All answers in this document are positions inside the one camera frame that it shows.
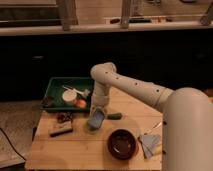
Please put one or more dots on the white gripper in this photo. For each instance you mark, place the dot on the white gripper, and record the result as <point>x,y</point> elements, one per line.
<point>99,101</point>

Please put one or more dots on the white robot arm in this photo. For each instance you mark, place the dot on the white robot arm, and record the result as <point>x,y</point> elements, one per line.
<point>187,131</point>

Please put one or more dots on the green plastic cup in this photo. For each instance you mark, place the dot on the green plastic cup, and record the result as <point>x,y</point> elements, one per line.
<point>90,129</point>

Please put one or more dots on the dark small cup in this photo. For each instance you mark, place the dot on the dark small cup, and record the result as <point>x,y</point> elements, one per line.
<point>48,101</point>

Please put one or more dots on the white plastic utensil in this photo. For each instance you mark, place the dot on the white plastic utensil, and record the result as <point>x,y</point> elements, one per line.
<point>84,93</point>

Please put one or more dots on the orange toy fruit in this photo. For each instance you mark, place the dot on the orange toy fruit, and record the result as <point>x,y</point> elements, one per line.
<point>80,103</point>

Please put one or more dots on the green cucumber toy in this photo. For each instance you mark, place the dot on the green cucumber toy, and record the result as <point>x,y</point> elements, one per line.
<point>114,116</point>

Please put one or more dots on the dark pinecone object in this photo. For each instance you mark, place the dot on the dark pinecone object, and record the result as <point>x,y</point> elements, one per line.
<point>63,117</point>

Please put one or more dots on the green plastic tray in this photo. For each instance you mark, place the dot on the green plastic tray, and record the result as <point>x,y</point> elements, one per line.
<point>55,90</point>

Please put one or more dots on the dark brown bowl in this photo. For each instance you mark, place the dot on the dark brown bowl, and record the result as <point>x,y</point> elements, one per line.
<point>122,144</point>

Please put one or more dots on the metal spoon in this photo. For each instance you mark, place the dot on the metal spoon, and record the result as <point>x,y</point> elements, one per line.
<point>153,128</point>

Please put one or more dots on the blue folded cloth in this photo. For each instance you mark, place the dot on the blue folded cloth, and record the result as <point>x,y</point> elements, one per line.
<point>148,143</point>

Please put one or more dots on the yellow toy banana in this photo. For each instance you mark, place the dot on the yellow toy banana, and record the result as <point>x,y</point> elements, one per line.
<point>157,150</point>

